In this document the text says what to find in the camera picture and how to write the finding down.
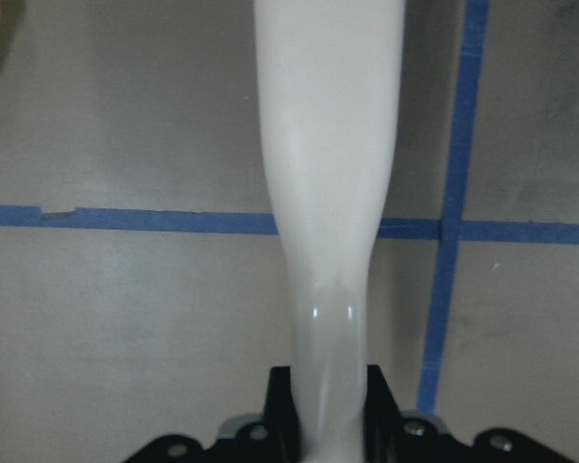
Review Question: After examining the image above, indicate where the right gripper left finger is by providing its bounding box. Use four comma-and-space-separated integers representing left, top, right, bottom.
125, 367, 300, 462

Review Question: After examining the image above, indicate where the beige hand brush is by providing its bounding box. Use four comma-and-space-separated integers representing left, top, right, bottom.
254, 1, 405, 462

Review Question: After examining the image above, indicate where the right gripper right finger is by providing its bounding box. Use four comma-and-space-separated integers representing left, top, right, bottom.
365, 365, 570, 462

